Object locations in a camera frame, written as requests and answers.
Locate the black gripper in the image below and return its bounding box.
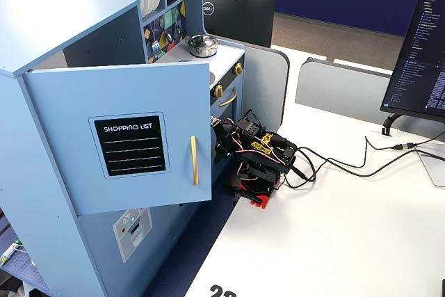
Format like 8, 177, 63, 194
213, 118, 264, 165

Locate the blue shopping list cabinet door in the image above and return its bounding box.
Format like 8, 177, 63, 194
21, 61, 213, 216

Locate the red table clamp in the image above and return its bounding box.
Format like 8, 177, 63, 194
239, 178, 274, 210

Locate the gray desk divider panel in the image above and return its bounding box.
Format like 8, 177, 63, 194
210, 37, 291, 131
294, 57, 445, 142

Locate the steel pot with lid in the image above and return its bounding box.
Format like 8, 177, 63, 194
184, 34, 219, 58

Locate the steel toy spatula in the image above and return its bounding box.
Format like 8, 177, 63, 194
149, 20, 163, 56

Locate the steel toy ladle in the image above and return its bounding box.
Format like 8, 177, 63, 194
162, 15, 174, 46

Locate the black dell monitor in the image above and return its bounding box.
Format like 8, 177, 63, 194
202, 0, 276, 49

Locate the gray flat stand base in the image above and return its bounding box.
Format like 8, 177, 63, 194
416, 149, 445, 188

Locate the blue toy kitchen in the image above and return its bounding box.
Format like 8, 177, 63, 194
0, 0, 246, 297

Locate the monitor showing code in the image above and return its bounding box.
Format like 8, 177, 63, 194
380, 0, 445, 125

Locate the white marker pen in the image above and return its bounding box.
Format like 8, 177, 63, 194
0, 243, 19, 267

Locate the gold cabinet door handle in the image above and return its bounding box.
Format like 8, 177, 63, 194
189, 136, 200, 186

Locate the gold oven handle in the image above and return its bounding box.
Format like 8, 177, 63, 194
218, 87, 239, 108

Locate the black usb cable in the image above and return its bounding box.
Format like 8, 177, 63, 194
284, 135, 445, 189

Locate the black power cable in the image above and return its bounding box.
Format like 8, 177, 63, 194
295, 147, 445, 178

